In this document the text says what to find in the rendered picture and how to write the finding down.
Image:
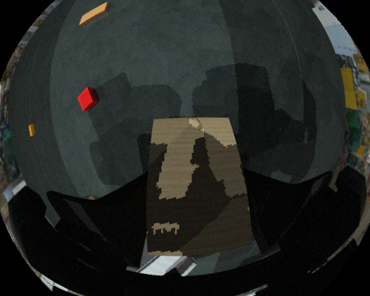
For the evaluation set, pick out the red block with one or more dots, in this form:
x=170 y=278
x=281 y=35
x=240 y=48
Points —
x=87 y=99

